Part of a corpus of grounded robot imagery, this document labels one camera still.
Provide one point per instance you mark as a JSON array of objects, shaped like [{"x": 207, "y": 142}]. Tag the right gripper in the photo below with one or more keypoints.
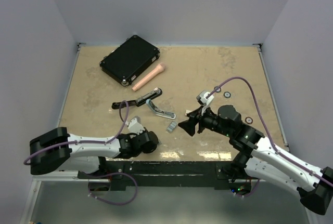
[{"x": 189, "y": 125}]

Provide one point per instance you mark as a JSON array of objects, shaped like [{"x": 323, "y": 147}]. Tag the staple tray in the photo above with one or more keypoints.
[{"x": 172, "y": 126}]

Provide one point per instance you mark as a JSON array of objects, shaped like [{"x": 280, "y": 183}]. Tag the blue white stapler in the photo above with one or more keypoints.
[{"x": 159, "y": 112}]

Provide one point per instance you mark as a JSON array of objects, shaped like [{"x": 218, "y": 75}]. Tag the black stapler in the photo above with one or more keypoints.
[{"x": 157, "y": 92}]

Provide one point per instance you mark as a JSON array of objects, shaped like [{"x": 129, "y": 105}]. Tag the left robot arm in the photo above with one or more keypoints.
[{"x": 60, "y": 150}]

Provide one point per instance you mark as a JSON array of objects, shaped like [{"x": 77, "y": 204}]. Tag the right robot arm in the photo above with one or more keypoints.
[{"x": 259, "y": 158}]

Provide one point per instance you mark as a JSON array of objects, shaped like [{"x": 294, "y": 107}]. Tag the silver round disc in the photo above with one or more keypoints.
[
  {"x": 227, "y": 94},
  {"x": 217, "y": 89}
]

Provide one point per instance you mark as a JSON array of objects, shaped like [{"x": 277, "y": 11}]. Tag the pink cylindrical tube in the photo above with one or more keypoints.
[{"x": 157, "y": 70}]

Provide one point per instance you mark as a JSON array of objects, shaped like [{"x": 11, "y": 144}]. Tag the black hard case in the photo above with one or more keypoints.
[{"x": 129, "y": 60}]

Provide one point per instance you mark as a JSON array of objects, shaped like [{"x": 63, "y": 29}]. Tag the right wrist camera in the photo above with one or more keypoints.
[{"x": 204, "y": 99}]

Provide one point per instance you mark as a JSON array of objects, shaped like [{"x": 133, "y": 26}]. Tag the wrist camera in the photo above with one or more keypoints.
[
  {"x": 135, "y": 126},
  {"x": 204, "y": 99}
]

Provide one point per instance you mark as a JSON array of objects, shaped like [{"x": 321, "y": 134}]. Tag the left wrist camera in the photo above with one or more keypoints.
[{"x": 135, "y": 126}]

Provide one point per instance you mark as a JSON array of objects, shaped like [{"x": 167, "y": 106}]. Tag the aluminium rail frame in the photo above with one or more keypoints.
[{"x": 202, "y": 132}]

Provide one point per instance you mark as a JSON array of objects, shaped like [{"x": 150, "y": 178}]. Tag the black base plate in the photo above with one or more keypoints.
[{"x": 211, "y": 174}]

